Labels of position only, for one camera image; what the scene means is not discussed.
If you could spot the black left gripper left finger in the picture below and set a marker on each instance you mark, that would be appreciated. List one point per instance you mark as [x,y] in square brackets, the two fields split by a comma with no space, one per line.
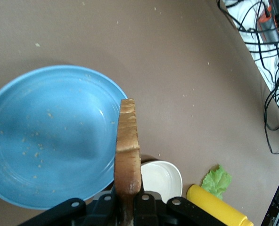
[99,212]

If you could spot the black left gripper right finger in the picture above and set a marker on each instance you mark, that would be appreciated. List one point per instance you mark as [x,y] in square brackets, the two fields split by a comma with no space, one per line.
[149,212]

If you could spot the yellow squeeze bottle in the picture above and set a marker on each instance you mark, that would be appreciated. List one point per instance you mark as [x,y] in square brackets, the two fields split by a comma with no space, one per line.
[212,207]

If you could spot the brown bread slice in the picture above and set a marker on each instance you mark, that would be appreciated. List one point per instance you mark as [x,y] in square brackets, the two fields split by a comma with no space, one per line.
[127,146]

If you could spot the green lettuce leaf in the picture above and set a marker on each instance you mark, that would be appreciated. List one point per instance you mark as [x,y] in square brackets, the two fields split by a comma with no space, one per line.
[218,181]

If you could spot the beige plate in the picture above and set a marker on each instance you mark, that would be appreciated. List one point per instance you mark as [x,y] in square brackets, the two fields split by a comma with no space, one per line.
[160,179]

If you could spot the blue plate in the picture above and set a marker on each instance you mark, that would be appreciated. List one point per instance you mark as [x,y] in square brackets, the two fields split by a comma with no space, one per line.
[52,136]

